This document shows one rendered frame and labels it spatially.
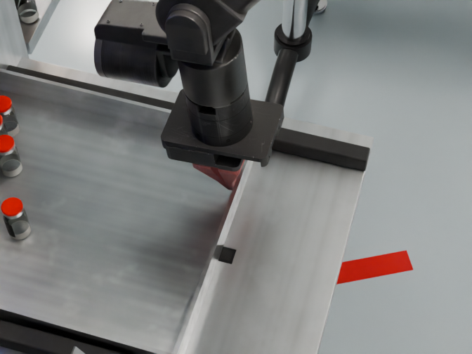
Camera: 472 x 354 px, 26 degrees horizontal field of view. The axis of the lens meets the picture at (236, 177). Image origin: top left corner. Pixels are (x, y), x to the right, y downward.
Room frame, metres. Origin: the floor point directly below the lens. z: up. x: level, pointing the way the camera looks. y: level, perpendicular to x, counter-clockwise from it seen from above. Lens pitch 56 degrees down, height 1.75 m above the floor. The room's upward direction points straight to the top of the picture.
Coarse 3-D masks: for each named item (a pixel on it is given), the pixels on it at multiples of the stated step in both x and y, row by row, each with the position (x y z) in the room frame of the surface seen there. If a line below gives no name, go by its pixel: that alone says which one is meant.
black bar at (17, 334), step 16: (0, 320) 0.41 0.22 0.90; (0, 336) 0.40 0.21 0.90; (16, 336) 0.40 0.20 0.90; (32, 336) 0.40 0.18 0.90; (48, 336) 0.40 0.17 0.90; (32, 352) 0.39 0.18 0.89; (48, 352) 0.38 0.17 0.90; (64, 352) 0.38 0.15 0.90; (96, 352) 0.38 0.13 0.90; (112, 352) 0.38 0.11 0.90
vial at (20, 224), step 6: (24, 210) 0.52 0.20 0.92; (6, 216) 0.51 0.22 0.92; (12, 216) 0.51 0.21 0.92; (18, 216) 0.51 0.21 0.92; (24, 216) 0.52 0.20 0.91; (6, 222) 0.51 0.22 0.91; (12, 222) 0.51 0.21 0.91; (18, 222) 0.51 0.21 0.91; (24, 222) 0.52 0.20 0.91; (18, 228) 0.51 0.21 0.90; (24, 228) 0.51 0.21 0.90; (30, 228) 0.52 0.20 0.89; (18, 234) 0.51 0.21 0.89; (24, 234) 0.51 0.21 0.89
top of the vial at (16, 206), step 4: (4, 200) 0.53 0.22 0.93; (8, 200) 0.53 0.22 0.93; (12, 200) 0.53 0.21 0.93; (16, 200) 0.53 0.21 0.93; (20, 200) 0.53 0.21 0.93; (4, 204) 0.52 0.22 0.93; (8, 204) 0.52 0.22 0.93; (12, 204) 0.52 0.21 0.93; (16, 204) 0.52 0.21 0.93; (20, 204) 0.52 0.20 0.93; (4, 208) 0.52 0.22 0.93; (8, 208) 0.52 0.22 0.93; (12, 208) 0.52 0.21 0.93; (16, 208) 0.52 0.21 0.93; (20, 208) 0.52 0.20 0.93; (4, 212) 0.51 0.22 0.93; (8, 212) 0.51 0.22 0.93; (12, 212) 0.51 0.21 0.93; (16, 212) 0.51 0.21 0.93
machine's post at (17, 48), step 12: (0, 0) 0.74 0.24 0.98; (12, 0) 0.76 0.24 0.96; (0, 12) 0.73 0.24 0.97; (12, 12) 0.75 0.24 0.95; (0, 24) 0.73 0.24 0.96; (12, 24) 0.75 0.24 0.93; (0, 36) 0.72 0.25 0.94; (12, 36) 0.74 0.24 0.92; (0, 48) 0.71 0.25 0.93; (12, 48) 0.74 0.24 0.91; (24, 48) 0.76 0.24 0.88; (0, 60) 0.71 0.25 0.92; (12, 60) 0.73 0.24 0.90
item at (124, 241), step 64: (64, 128) 0.65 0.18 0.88; (128, 128) 0.65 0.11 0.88; (0, 192) 0.57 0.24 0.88; (64, 192) 0.57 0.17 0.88; (128, 192) 0.57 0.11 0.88; (192, 192) 0.57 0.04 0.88; (0, 256) 0.49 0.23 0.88; (64, 256) 0.49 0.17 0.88; (128, 256) 0.49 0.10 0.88; (192, 256) 0.49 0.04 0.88; (64, 320) 0.42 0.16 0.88; (128, 320) 0.42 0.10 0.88; (192, 320) 0.42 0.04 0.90
